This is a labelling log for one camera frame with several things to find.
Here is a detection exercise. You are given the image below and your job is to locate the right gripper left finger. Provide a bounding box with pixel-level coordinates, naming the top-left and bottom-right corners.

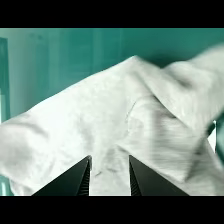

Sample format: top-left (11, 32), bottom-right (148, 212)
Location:
top-left (32, 154), bottom-right (93, 197)

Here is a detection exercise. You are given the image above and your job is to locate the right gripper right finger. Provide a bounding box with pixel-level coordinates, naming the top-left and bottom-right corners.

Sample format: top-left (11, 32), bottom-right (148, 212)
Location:
top-left (128, 154), bottom-right (190, 197)

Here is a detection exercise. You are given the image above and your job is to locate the white garment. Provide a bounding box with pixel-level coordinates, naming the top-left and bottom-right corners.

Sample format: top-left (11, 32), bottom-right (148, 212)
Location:
top-left (0, 44), bottom-right (224, 197)

